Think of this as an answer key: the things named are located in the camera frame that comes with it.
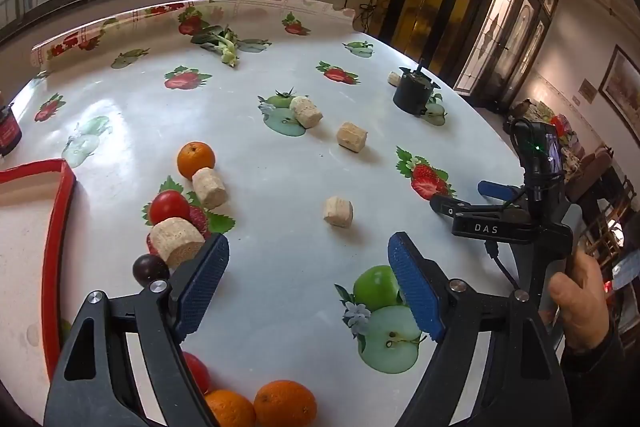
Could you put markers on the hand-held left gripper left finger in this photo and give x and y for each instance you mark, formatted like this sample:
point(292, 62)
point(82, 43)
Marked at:
point(200, 287)

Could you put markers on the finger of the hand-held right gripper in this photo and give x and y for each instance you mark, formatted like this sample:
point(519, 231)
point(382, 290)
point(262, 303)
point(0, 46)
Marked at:
point(485, 227)
point(495, 189)

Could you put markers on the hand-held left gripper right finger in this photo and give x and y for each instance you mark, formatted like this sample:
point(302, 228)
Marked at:
point(415, 292)

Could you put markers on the dark purple plum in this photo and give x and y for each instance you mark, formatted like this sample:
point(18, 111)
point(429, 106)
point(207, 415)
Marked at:
point(150, 269)

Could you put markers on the beige corncob piece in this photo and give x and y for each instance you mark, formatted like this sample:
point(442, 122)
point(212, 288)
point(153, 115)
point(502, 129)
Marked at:
point(338, 211)
point(395, 79)
point(306, 111)
point(209, 188)
point(351, 137)
point(172, 241)

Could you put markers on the red tomato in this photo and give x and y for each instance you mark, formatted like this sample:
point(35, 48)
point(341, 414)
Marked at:
point(197, 372)
point(169, 206)

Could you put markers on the orange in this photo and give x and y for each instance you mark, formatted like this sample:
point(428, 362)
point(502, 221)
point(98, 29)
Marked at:
point(230, 409)
point(285, 404)
point(196, 159)

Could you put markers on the red rimmed white tray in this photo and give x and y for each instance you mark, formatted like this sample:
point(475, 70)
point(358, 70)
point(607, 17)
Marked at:
point(25, 232)

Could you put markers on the person's right forearm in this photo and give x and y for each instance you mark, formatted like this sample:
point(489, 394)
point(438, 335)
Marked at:
point(595, 387)

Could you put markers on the person's right hand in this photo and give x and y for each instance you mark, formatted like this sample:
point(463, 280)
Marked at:
point(582, 307)

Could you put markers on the brown wooden chair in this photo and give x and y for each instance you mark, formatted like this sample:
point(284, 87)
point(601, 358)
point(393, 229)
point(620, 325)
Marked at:
point(595, 172)

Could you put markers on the plain black cylindrical motor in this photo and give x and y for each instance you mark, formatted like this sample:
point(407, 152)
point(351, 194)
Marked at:
point(412, 94)

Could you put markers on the fruit print tablecloth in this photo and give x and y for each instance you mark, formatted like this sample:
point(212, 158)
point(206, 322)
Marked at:
point(280, 187)

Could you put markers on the patterned glass door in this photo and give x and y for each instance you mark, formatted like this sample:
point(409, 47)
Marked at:
point(505, 22)

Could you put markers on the green leafy vegetable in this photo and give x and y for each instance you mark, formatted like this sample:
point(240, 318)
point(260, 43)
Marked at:
point(220, 41)

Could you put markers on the black motor with red label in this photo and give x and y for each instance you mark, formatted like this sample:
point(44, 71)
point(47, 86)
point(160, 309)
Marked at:
point(7, 132)

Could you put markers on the framed wall picture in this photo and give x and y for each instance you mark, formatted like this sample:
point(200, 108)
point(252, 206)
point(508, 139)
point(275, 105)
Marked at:
point(622, 87)

